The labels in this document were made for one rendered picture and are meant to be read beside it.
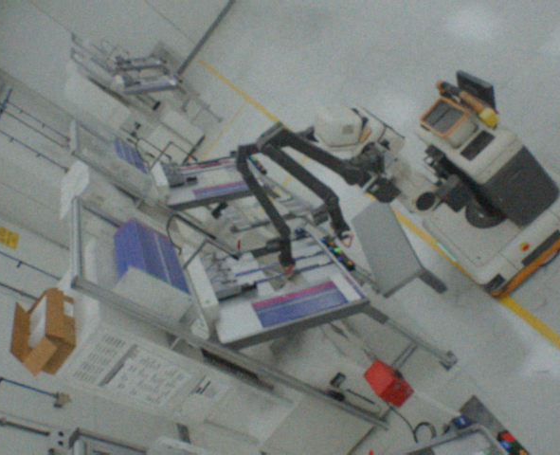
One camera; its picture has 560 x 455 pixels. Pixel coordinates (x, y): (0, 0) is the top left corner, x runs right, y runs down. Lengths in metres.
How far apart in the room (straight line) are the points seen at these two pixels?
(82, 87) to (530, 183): 5.42
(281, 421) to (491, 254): 1.33
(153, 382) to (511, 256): 1.77
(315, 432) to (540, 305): 1.31
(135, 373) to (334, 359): 0.95
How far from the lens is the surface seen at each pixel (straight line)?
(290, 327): 2.32
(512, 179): 2.51
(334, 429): 2.92
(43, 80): 9.97
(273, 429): 2.74
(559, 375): 2.73
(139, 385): 2.29
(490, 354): 2.88
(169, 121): 6.99
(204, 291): 2.45
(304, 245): 2.86
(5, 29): 9.89
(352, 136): 2.18
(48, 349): 2.12
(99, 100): 6.85
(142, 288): 2.13
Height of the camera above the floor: 2.44
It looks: 32 degrees down
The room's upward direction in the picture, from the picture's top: 56 degrees counter-clockwise
